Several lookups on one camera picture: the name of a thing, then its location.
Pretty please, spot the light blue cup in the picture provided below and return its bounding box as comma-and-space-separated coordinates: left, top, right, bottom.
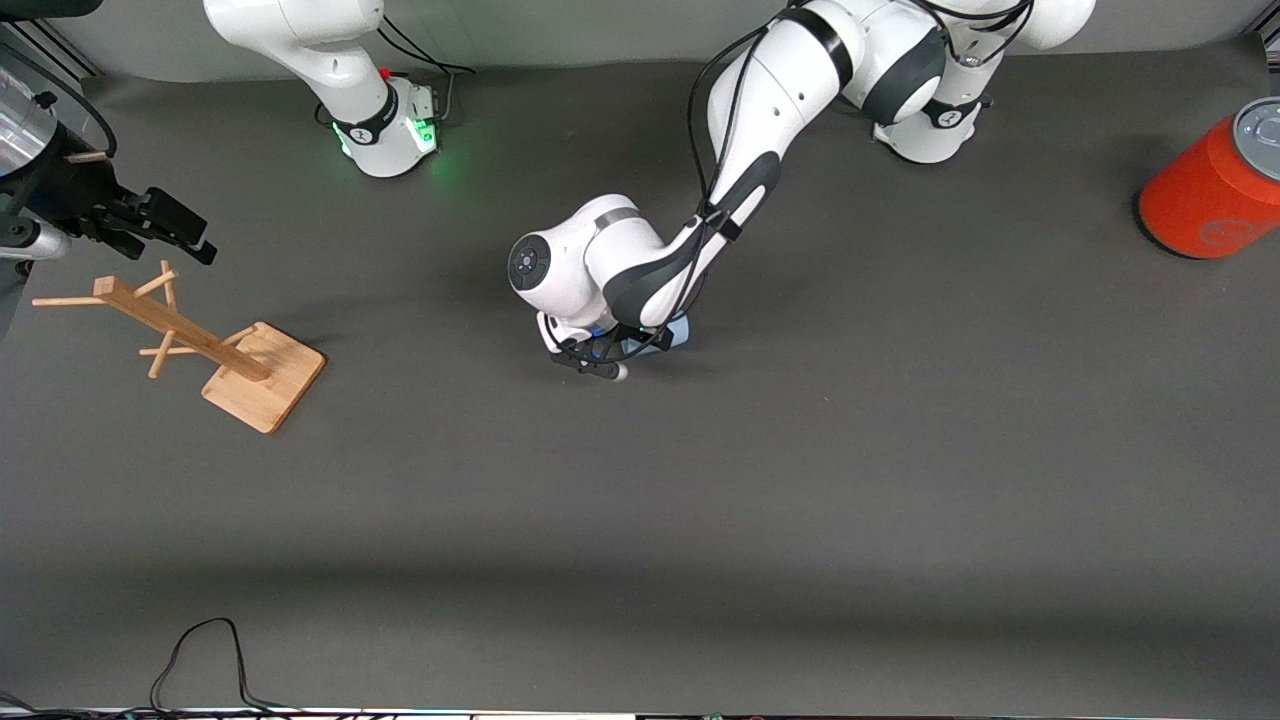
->
618, 311, 692, 355

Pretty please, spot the wooden cup stand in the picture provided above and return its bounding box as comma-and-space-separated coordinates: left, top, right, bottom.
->
32, 260, 328, 434

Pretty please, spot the orange cylinder with grey lid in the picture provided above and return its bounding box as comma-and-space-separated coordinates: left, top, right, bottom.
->
1138, 97, 1280, 261

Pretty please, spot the black right arm cable harness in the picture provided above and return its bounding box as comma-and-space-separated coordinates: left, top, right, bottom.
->
0, 40, 119, 163

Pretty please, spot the black arm cable harness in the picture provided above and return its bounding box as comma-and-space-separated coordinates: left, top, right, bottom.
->
686, 0, 1033, 336
0, 40, 119, 163

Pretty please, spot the black left arm cable harness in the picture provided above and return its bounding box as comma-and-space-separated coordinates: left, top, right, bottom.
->
686, 0, 1033, 336

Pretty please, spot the black right arm base cable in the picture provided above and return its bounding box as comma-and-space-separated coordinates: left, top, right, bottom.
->
375, 12, 473, 123

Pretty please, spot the thin black looped cable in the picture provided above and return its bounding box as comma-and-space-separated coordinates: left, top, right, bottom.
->
150, 618, 301, 717

